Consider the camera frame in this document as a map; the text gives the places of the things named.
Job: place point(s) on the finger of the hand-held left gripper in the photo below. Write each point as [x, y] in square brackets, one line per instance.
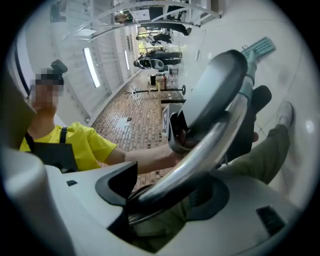
[243, 137]
[215, 90]

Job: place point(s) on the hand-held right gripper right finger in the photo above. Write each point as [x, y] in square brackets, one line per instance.
[212, 200]

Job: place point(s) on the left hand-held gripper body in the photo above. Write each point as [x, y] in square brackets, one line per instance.
[175, 143]

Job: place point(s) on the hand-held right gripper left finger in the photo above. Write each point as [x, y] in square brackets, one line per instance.
[117, 185]

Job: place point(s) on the grey floor wiper pole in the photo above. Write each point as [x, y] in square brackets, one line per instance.
[195, 162]

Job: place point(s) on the person's left forearm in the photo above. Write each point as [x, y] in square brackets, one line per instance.
[145, 160]

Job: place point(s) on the person's left hand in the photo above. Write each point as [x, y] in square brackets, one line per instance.
[255, 137]

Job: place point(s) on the olive trousers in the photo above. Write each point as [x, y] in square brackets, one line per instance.
[262, 155]

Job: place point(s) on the white sneaker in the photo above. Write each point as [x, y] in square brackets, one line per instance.
[286, 112]

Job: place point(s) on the yellow t-shirt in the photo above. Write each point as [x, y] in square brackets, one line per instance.
[87, 142]

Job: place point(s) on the black coat stand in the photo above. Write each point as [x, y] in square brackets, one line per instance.
[162, 90]

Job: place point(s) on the black and white scooter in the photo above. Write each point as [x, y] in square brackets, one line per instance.
[155, 62]

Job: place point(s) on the black apron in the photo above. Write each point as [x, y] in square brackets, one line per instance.
[55, 155]

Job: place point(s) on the black parked scooter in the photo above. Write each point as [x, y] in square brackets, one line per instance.
[160, 38]

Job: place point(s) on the short white light fixture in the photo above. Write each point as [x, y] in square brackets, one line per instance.
[127, 60]

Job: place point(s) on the person's head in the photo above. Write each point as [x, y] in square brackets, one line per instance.
[45, 100]

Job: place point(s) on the long white light fixture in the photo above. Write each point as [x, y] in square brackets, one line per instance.
[91, 67]

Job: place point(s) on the black head-mounted camera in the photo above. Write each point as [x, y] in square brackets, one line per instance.
[59, 67]

